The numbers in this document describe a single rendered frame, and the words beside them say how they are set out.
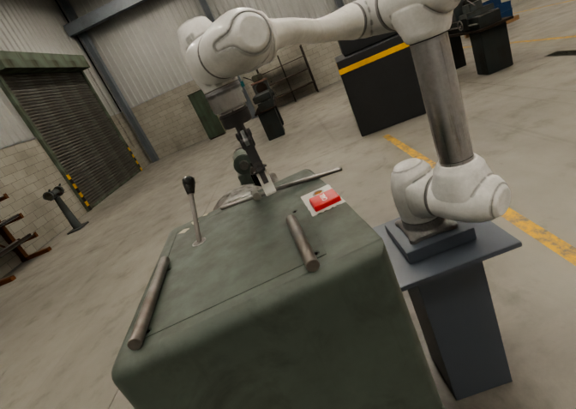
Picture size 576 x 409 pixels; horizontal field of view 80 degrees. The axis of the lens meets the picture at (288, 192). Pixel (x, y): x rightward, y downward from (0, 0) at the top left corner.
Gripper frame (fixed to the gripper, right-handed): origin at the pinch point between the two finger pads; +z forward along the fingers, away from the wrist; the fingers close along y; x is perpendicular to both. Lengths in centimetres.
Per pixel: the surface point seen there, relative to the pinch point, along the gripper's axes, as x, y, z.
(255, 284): 8.0, -37.5, 4.6
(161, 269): 27.9, -18.9, 2.8
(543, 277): -113, 53, 130
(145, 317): 27.6, -35.2, 2.9
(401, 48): -253, 424, 24
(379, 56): -221, 433, 22
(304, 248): -2.1, -37.4, 2.4
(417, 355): -12, -43, 28
